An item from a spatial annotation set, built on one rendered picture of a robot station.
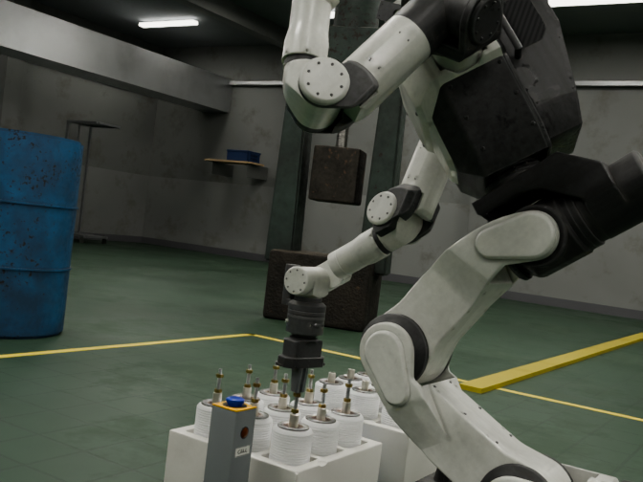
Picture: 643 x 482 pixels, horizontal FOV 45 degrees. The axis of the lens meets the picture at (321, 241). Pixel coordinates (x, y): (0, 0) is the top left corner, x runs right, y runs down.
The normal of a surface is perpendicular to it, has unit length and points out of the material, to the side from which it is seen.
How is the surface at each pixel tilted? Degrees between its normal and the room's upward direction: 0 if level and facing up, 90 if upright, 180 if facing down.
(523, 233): 90
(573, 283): 90
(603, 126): 90
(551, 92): 78
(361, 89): 74
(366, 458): 90
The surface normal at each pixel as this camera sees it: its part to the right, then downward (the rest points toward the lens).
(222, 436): -0.55, -0.05
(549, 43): -0.20, -0.23
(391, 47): 0.14, -0.24
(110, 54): 0.84, 0.11
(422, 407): -0.34, 0.34
